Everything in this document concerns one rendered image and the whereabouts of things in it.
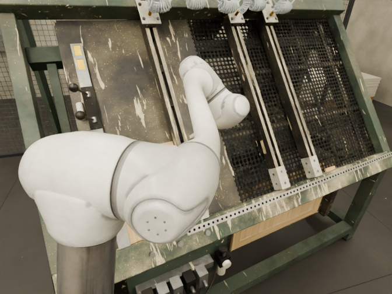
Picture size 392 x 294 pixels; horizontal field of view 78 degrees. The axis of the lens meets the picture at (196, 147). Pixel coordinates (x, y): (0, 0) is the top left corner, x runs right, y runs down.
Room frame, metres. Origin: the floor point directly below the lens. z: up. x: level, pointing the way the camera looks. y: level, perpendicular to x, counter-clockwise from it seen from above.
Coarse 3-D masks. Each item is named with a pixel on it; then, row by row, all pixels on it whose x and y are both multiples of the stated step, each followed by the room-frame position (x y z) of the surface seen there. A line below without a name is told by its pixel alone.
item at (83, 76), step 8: (72, 48) 1.19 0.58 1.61; (80, 48) 1.21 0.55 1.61; (80, 56) 1.18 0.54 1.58; (80, 72) 1.13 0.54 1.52; (88, 72) 1.14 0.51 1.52; (80, 80) 1.10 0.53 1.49; (88, 80) 1.11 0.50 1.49; (120, 232) 0.71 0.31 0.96; (120, 240) 0.68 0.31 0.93; (128, 240) 0.69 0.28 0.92; (120, 248) 0.66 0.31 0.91
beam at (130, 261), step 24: (336, 168) 1.33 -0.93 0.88; (360, 168) 1.35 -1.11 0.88; (384, 168) 1.42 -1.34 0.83; (312, 192) 1.11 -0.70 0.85; (216, 216) 0.86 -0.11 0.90; (240, 216) 0.89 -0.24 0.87; (264, 216) 0.93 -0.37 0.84; (144, 240) 0.71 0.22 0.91; (192, 240) 0.75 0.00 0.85; (216, 240) 0.78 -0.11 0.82; (120, 264) 0.62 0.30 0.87; (144, 264) 0.64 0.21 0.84
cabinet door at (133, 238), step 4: (164, 144) 1.05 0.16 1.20; (168, 144) 1.05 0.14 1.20; (172, 144) 1.06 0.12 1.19; (128, 228) 0.74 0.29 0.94; (128, 232) 0.73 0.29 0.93; (132, 232) 0.73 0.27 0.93; (132, 236) 0.72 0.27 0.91; (136, 236) 0.72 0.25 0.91; (132, 240) 0.71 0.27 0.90; (136, 240) 0.71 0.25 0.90; (140, 240) 0.72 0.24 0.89
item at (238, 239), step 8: (320, 200) 1.56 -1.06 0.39; (296, 208) 1.43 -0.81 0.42; (304, 208) 1.48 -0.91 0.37; (312, 208) 1.53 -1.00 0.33; (280, 216) 1.36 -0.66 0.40; (288, 216) 1.40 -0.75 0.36; (296, 216) 1.44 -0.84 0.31; (304, 216) 1.49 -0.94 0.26; (256, 224) 1.25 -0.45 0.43; (264, 224) 1.29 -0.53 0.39; (272, 224) 1.33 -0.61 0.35; (280, 224) 1.36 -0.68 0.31; (288, 224) 1.41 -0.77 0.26; (240, 232) 1.18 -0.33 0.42; (248, 232) 1.22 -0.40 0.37; (256, 232) 1.25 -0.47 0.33; (264, 232) 1.29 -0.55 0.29; (232, 240) 1.15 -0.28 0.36; (240, 240) 1.19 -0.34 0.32; (248, 240) 1.22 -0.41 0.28; (232, 248) 1.16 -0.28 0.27
